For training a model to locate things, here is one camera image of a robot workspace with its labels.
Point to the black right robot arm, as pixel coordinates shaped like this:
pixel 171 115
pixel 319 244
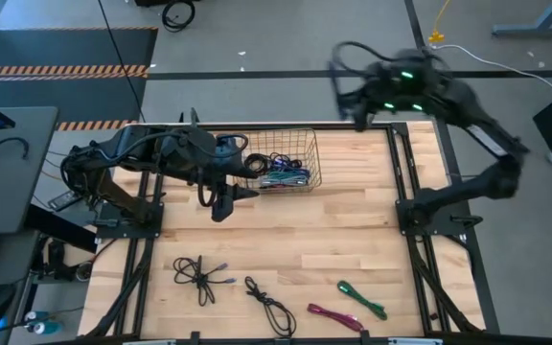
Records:
pixel 487 182

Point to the black hazard-striped floor mat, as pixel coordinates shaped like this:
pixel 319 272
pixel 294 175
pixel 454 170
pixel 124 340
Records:
pixel 65 48

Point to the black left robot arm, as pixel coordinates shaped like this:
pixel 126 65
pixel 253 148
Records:
pixel 127 148

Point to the grey desk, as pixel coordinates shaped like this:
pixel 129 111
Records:
pixel 7 191

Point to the black desk support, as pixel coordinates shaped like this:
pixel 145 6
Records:
pixel 60 230

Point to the teal metal can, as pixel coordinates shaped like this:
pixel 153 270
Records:
pixel 41 316
pixel 48 328

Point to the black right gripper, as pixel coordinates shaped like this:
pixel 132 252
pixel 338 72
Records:
pixel 374 96

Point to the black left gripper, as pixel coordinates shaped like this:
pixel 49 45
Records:
pixel 230 165

